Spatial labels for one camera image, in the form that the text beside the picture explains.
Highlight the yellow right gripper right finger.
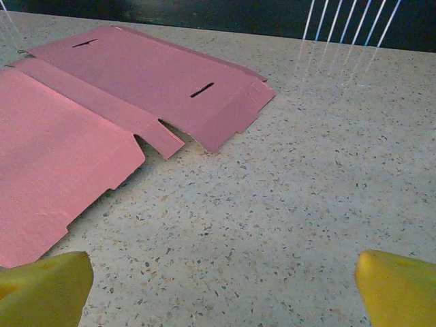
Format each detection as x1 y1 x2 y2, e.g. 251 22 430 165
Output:
354 249 436 327

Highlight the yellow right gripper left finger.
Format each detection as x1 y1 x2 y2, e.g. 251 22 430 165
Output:
0 251 94 327

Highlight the pink paper box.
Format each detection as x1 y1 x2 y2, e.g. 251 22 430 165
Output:
0 25 277 270

